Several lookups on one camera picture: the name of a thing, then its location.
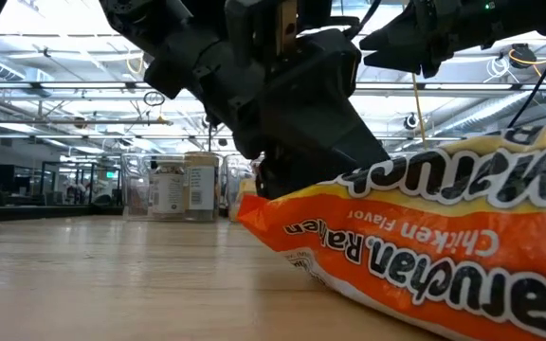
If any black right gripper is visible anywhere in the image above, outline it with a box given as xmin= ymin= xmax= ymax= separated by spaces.
xmin=358 ymin=0 xmax=478 ymax=80

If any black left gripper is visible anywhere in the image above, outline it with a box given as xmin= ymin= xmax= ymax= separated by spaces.
xmin=144 ymin=0 xmax=391 ymax=200

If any orange chicken ramen pack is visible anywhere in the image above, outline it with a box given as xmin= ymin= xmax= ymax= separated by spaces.
xmin=236 ymin=125 xmax=546 ymax=341

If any black round hanging device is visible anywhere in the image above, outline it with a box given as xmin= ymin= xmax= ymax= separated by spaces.
xmin=509 ymin=43 xmax=538 ymax=70

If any clear plastic spice bin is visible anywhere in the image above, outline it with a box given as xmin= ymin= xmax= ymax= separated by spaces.
xmin=119 ymin=152 xmax=222 ymax=223

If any yellow hanging cable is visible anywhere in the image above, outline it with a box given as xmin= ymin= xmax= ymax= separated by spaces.
xmin=410 ymin=73 xmax=429 ymax=149

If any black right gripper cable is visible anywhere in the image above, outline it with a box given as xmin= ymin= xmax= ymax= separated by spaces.
xmin=506 ymin=27 xmax=546 ymax=130

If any black hanging cable loop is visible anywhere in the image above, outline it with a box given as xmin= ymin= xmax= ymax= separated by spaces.
xmin=143 ymin=91 xmax=166 ymax=108

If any black aluminium table frame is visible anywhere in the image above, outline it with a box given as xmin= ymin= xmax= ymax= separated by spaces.
xmin=0 ymin=204 xmax=123 ymax=224

